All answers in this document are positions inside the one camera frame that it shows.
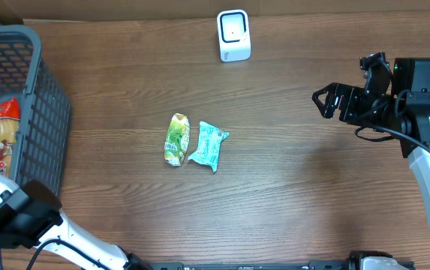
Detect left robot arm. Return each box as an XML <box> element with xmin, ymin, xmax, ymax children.
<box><xmin>0</xmin><ymin>175</ymin><xmax>150</xmax><ymax>269</ymax></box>

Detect white barcode scanner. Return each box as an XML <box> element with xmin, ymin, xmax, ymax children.
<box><xmin>217</xmin><ymin>9</ymin><xmax>251</xmax><ymax>62</ymax></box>

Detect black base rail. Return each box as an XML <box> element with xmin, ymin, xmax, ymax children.
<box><xmin>139</xmin><ymin>250</ymin><xmax>416</xmax><ymax>270</ymax></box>

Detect grey plastic shopping basket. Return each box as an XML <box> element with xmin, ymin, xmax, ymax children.
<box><xmin>0</xmin><ymin>25</ymin><xmax>71</xmax><ymax>195</ymax></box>

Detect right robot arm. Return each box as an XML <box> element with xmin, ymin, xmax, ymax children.
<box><xmin>312</xmin><ymin>52</ymin><xmax>430</xmax><ymax>229</ymax></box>

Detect mint green wipes packet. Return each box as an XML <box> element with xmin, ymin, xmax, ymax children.
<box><xmin>188</xmin><ymin>121</ymin><xmax>230</xmax><ymax>173</ymax></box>

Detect green yellow snack packet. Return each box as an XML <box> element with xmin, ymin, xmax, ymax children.
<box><xmin>164</xmin><ymin>113</ymin><xmax>191</xmax><ymax>167</ymax></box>

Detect red spaghetti packet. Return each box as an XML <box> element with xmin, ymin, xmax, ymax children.
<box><xmin>0</xmin><ymin>97</ymin><xmax>20</xmax><ymax>178</ymax></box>

